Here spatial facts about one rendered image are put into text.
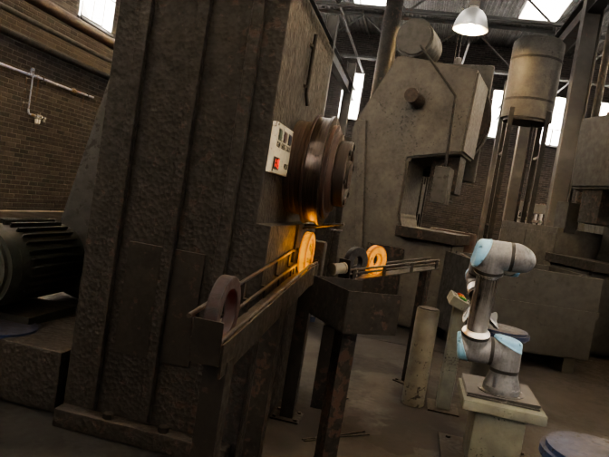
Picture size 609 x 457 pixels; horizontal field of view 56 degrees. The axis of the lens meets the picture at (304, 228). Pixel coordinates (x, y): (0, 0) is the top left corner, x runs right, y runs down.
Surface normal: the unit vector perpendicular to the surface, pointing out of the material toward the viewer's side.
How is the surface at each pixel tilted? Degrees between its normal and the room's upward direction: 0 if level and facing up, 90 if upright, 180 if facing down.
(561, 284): 90
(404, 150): 90
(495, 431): 90
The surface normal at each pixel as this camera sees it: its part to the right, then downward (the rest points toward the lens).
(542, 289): 0.07, 0.07
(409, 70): -0.42, -0.02
